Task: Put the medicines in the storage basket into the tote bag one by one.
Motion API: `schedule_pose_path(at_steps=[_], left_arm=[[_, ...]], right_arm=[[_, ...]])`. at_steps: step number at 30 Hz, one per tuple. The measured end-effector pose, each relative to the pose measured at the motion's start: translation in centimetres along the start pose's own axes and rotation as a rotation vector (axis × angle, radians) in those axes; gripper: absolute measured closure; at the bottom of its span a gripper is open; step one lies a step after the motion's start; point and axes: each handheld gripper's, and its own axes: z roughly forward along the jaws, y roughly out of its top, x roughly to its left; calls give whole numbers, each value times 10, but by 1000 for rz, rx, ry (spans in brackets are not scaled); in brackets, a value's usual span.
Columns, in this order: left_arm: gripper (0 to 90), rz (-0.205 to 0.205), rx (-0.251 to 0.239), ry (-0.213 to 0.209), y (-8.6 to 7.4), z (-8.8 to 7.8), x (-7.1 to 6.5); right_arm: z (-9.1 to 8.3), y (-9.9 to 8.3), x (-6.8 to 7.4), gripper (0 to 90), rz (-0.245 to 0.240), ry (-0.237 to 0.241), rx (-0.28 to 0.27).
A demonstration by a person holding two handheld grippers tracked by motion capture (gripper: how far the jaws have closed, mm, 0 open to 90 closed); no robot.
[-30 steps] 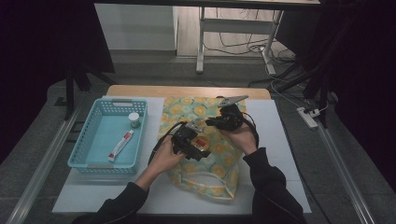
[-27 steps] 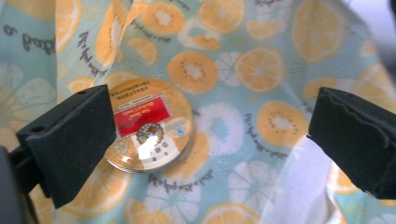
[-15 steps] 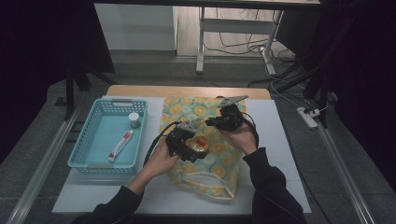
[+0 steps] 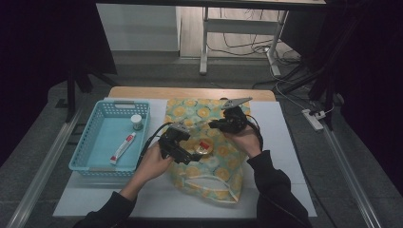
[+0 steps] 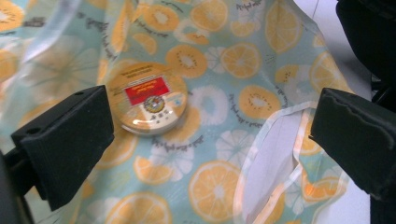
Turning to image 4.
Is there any blue plastic basket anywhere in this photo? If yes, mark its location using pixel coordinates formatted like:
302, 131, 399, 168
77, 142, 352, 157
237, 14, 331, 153
68, 100, 151, 179

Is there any person's left hand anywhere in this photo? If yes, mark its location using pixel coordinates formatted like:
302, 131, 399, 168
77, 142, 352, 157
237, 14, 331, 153
134, 142, 175, 183

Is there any round yellow tin red label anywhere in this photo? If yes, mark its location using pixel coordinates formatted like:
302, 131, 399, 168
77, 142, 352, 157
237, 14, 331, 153
193, 140, 213, 156

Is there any white and red tube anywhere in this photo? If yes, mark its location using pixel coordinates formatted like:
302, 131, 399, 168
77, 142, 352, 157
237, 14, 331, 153
109, 131, 137, 165

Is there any white power strip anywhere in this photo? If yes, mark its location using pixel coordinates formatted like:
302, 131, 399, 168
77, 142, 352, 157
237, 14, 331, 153
301, 108, 327, 131

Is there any white table mat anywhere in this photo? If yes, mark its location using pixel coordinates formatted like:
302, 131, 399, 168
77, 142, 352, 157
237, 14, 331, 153
52, 97, 317, 219

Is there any white desk frame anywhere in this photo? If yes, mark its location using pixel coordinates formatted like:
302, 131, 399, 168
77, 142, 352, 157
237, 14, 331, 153
199, 7, 290, 77

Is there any aluminium rail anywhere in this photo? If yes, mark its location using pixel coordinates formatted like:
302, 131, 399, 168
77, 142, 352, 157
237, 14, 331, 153
6, 107, 84, 228
321, 126, 383, 228

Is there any left hand-held gripper cable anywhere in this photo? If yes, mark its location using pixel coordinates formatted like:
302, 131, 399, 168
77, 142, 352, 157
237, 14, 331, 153
135, 122, 173, 169

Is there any white power cable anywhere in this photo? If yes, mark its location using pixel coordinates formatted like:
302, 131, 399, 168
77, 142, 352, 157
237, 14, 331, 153
269, 63, 336, 117

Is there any small white capped jar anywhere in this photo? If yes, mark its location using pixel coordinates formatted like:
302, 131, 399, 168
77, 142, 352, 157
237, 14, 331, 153
130, 114, 144, 131

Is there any black metal stand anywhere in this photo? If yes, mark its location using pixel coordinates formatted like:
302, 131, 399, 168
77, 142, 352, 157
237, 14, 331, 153
280, 56, 350, 131
55, 63, 121, 124

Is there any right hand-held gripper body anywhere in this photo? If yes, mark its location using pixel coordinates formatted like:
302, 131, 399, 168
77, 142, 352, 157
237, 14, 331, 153
221, 96, 254, 134

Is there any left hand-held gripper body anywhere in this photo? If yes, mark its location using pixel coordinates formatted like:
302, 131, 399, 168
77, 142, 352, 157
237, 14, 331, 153
158, 122, 192, 164

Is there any orange print cloth bag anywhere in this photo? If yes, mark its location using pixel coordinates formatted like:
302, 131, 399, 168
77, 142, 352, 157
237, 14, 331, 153
163, 98, 252, 204

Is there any person's right hand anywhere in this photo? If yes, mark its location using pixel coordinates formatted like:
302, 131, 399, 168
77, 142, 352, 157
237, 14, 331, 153
222, 124, 262, 159

